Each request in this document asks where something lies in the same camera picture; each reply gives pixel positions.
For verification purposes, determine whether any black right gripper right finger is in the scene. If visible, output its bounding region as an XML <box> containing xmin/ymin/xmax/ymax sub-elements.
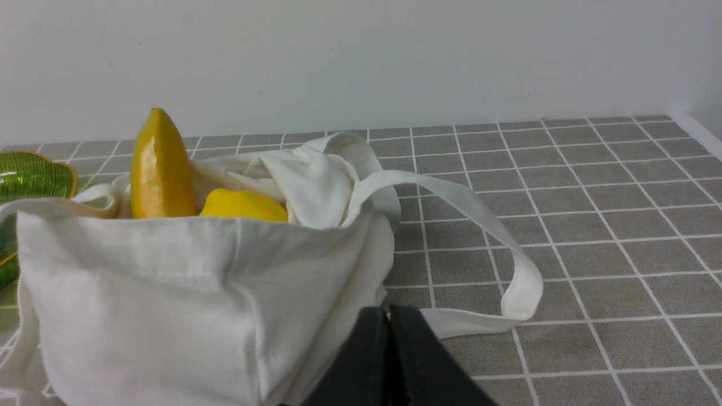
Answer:
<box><xmin>388</xmin><ymin>306</ymin><xmax>496</xmax><ymax>405</ymax></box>

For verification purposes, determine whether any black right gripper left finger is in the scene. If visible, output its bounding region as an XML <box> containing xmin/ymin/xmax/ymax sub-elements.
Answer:
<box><xmin>303</xmin><ymin>307</ymin><xmax>390</xmax><ymax>405</ymax></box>

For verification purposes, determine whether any yellow lemon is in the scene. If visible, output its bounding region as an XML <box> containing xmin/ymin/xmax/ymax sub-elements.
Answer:
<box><xmin>200</xmin><ymin>188</ymin><xmax>288</xmax><ymax>223</ymax></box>

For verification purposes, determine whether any white cloth tote bag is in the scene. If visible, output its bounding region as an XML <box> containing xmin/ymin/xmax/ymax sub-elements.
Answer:
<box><xmin>2</xmin><ymin>132</ymin><xmax>543</xmax><ymax>405</ymax></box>

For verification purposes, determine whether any yellow banana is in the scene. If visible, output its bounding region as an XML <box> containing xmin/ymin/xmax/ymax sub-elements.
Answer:
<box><xmin>130</xmin><ymin>108</ymin><xmax>197</xmax><ymax>219</ymax></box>

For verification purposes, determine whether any green glass plate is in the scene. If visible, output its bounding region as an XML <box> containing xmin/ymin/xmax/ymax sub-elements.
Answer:
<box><xmin>1</xmin><ymin>152</ymin><xmax>78</xmax><ymax>289</ymax></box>

